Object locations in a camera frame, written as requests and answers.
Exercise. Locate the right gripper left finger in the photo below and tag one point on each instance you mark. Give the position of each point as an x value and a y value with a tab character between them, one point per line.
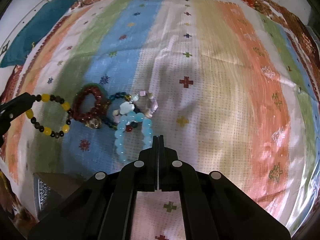
103	206

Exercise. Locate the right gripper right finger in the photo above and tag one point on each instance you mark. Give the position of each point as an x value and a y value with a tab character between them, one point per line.
212	206

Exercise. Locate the teal quilted pillow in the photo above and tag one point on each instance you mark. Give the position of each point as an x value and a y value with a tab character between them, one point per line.
33	32

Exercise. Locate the striped colourful woven cloth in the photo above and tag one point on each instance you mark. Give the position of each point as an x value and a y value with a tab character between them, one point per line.
228	90

